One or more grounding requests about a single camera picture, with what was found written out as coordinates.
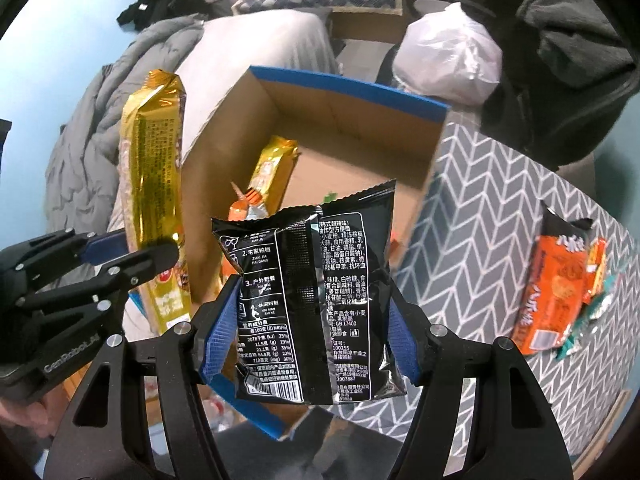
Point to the person's left hand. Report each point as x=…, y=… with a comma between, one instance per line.
x=25, y=410

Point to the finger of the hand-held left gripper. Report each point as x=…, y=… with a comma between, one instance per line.
x=150, y=262
x=105, y=249

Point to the bed with grey sheet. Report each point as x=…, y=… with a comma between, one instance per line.
x=260, y=55

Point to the pile of black clothes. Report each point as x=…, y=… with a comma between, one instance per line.
x=160, y=2

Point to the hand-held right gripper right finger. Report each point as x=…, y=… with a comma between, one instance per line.
x=402, y=345

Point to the blue-edged cardboard box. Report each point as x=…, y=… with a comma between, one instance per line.
x=350, y=160

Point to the brown orange snack packet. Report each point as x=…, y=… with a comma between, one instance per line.
x=245, y=207

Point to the grey quilt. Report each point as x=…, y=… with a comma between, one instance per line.
x=100, y=125

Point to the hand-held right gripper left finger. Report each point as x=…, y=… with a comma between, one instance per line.
x=220, y=330

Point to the white plastic bag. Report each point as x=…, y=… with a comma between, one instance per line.
x=445, y=55

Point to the grey chevron tablecloth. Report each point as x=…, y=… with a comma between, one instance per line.
x=475, y=200

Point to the black orange snack packet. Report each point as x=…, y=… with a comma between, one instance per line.
x=552, y=295

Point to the teal snack packet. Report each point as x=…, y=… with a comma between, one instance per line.
x=582, y=332

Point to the long gold snack packet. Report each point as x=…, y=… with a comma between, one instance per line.
x=272, y=175
x=150, y=160

